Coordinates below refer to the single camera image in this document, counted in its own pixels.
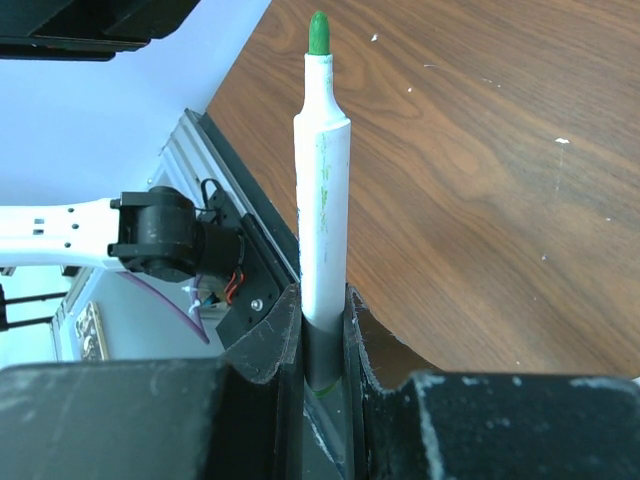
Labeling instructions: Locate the white pen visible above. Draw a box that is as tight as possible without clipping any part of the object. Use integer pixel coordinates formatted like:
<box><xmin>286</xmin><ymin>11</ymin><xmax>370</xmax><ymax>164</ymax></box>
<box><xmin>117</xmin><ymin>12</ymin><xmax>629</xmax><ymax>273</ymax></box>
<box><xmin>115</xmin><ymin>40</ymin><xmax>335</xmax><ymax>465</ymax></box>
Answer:
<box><xmin>293</xmin><ymin>11</ymin><xmax>351</xmax><ymax>394</ymax></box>

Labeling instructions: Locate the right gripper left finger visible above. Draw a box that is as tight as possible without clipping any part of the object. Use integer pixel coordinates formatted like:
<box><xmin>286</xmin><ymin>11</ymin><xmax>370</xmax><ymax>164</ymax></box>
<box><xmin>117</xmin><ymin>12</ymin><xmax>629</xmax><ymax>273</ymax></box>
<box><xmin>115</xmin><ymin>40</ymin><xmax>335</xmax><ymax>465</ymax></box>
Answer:
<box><xmin>1</xmin><ymin>284</ymin><xmax>303</xmax><ymax>479</ymax></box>

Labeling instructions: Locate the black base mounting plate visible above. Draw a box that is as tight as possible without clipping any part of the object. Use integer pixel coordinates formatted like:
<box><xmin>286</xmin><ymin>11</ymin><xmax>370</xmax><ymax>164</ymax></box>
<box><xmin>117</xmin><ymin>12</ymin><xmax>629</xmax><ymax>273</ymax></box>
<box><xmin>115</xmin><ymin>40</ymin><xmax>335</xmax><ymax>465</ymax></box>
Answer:
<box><xmin>197</xmin><ymin>115</ymin><xmax>298</xmax><ymax>348</ymax></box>

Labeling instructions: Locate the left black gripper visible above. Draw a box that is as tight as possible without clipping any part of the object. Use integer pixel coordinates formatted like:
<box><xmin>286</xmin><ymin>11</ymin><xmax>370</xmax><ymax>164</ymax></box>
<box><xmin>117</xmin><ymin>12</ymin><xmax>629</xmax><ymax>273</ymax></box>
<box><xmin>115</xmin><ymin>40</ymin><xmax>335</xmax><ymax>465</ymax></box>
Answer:
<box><xmin>1</xmin><ymin>0</ymin><xmax>199</xmax><ymax>61</ymax></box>

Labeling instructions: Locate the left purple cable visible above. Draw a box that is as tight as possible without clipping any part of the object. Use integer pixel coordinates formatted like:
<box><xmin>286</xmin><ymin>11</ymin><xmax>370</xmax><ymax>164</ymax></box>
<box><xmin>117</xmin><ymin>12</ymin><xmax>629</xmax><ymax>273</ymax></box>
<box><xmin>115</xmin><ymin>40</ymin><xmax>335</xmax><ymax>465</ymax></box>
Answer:
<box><xmin>119</xmin><ymin>272</ymin><xmax>211</xmax><ymax>345</ymax></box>

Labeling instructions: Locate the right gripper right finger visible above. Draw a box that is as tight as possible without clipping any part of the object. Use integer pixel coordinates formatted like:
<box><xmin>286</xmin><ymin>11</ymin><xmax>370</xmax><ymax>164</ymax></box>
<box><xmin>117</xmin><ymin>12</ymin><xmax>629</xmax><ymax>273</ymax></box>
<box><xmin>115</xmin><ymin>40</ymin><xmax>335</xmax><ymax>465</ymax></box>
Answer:
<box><xmin>343</xmin><ymin>288</ymin><xmax>639</xmax><ymax>479</ymax></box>

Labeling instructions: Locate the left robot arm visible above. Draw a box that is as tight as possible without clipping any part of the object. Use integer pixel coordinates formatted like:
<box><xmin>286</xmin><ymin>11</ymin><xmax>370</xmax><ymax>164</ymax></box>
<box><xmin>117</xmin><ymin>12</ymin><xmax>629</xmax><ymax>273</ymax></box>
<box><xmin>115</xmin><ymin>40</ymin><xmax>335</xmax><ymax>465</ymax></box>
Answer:
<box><xmin>1</xmin><ymin>1</ymin><xmax>246</xmax><ymax>283</ymax></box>

